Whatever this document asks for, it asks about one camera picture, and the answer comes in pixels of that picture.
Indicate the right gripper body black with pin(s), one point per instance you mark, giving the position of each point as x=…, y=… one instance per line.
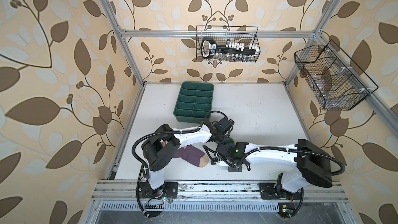
x=231, y=168

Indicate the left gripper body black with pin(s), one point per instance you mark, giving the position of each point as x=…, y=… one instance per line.
x=223, y=136

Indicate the purple sock beige toe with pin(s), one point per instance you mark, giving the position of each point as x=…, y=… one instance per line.
x=192, y=155

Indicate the blue grey sock green toe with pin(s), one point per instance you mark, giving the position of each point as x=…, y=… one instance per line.
x=230, y=141

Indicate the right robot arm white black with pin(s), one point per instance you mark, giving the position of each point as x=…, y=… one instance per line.
x=307, y=164

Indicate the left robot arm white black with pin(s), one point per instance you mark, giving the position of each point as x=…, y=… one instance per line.
x=155, y=150

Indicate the green divided plastic tray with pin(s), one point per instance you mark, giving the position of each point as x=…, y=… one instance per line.
x=194, y=102

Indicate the black tool in basket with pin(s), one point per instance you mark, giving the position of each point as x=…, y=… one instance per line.
x=209, y=48

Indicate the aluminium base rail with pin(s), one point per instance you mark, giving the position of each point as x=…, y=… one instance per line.
x=210, y=196

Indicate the black wire basket back wall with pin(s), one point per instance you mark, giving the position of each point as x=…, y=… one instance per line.
x=243, y=34

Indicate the black wire basket wall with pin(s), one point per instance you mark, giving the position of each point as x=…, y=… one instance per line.
x=338, y=82
x=243, y=34

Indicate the black wire basket right wall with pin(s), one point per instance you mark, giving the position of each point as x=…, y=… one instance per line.
x=338, y=82

